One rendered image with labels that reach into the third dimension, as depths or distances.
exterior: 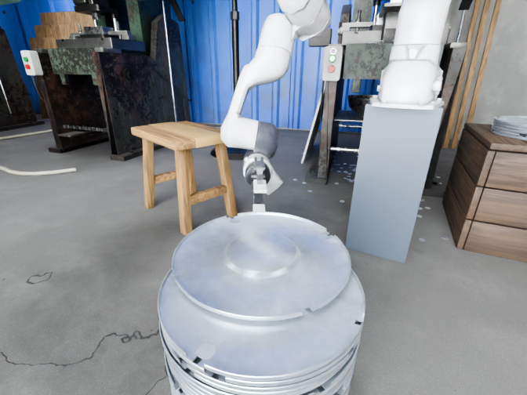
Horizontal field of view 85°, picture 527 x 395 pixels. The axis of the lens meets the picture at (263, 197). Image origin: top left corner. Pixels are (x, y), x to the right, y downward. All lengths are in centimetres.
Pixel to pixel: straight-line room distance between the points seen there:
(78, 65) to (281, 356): 208
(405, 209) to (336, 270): 47
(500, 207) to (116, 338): 107
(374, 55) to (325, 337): 128
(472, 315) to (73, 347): 89
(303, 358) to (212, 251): 23
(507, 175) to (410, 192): 29
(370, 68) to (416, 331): 110
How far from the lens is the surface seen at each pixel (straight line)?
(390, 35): 156
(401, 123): 84
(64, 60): 230
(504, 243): 115
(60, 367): 75
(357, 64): 149
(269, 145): 92
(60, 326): 83
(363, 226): 94
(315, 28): 102
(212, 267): 47
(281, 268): 45
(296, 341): 38
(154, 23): 247
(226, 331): 39
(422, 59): 85
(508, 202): 110
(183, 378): 41
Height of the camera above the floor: 52
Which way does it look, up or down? 23 degrees down
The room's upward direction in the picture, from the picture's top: 1 degrees clockwise
